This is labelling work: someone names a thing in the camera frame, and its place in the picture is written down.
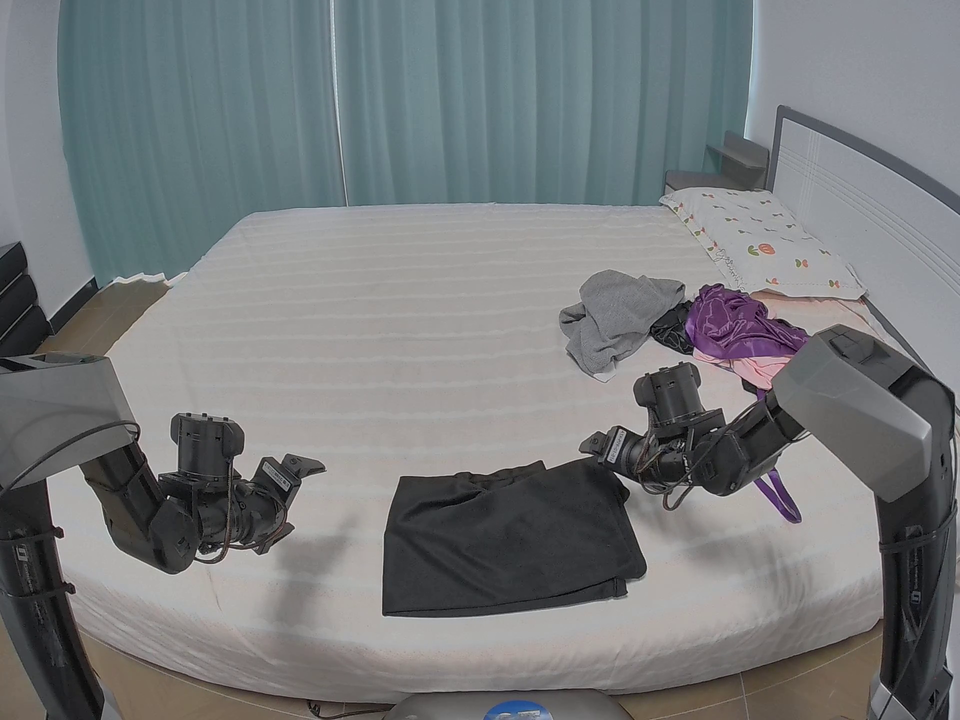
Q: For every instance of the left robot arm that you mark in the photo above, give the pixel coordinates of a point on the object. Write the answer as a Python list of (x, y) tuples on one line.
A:
[(127, 507)]

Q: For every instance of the purple garment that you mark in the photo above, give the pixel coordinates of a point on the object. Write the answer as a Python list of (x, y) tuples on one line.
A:
[(727, 319)]

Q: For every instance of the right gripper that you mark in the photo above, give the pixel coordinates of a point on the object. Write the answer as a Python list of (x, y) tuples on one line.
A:
[(619, 451)]

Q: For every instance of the blue-green curtain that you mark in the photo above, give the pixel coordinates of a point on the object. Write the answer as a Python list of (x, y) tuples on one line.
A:
[(202, 102), (540, 79)]

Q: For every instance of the grey bedside table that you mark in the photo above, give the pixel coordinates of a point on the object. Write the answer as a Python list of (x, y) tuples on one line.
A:
[(716, 173)]

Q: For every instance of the grey garment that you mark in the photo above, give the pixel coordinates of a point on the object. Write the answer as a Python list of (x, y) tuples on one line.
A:
[(615, 312)]

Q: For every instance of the black T-shirt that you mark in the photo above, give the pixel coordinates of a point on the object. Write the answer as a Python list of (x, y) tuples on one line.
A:
[(510, 544)]

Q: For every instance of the bed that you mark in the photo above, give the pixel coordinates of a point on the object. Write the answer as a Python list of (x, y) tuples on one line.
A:
[(375, 327)]

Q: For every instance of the white printed pillow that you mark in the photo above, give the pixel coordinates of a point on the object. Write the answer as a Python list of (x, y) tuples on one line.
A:
[(765, 241)]

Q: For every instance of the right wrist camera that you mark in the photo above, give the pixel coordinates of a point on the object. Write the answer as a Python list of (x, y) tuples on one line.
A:
[(671, 394)]

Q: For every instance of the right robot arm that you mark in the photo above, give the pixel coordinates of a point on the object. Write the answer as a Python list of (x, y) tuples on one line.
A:
[(855, 402)]

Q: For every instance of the black shiny garment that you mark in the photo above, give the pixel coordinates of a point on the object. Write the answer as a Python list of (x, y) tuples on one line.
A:
[(671, 331)]

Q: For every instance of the pink garment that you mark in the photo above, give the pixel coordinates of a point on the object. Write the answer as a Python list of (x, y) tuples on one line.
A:
[(757, 368)]

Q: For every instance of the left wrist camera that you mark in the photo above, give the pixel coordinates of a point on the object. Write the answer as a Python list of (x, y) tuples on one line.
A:
[(206, 443)]

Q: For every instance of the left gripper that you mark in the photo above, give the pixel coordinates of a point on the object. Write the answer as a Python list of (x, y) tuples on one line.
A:
[(274, 492)]

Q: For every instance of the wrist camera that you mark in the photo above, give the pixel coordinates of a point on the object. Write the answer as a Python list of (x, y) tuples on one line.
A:
[(671, 394), (206, 443)]

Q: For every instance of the black chest of drawers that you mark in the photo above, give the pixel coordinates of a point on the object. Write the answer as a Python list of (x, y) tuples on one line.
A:
[(19, 304)]

